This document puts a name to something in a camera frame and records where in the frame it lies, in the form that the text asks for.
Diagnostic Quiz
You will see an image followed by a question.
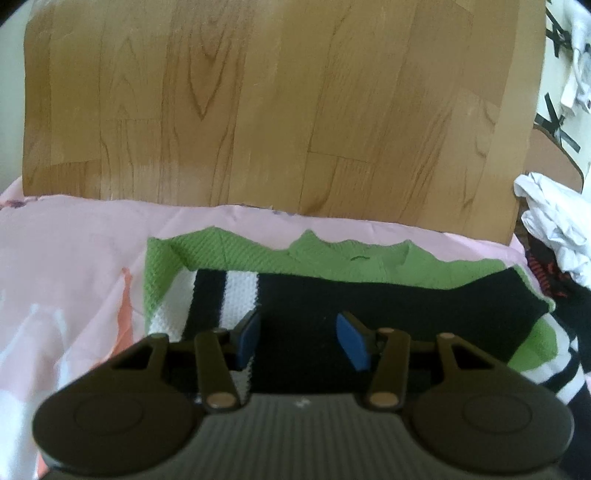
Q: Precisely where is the pink animal print bedsheet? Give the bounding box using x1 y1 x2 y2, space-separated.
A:
0 178 591 480

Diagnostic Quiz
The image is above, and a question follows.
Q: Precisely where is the green black white knit sweater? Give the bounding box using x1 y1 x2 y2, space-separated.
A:
144 226 590 407

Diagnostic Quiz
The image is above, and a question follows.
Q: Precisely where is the dark red striped garment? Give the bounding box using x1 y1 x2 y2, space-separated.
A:
525 242 591 326

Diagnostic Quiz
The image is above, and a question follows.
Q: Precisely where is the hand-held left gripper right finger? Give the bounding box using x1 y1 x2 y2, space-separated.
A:
336 311 508 412

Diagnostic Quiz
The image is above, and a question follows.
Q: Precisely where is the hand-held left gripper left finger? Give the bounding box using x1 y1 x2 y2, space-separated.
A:
111 309 264 415

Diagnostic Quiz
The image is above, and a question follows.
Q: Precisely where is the white crumpled cloth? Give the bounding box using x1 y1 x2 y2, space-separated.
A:
513 172 591 291

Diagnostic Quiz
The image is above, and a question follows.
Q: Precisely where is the brown wooden side table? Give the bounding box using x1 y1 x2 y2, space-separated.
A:
521 124 585 197

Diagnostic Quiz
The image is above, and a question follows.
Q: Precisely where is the wooden headboard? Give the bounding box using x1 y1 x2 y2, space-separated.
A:
22 0 548 245

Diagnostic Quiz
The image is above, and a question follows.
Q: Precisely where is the white charger cable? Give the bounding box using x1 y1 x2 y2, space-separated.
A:
560 0 591 112

